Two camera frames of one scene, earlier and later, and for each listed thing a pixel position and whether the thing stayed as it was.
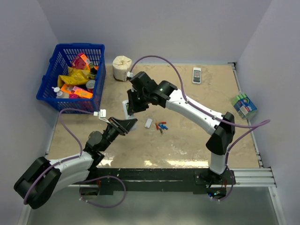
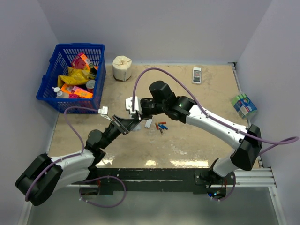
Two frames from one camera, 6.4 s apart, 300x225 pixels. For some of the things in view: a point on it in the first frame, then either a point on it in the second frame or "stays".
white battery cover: x=148 y=123 stays
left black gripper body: x=115 y=127 stays
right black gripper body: x=138 y=104 → x=148 y=108
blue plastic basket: x=61 y=60 stays
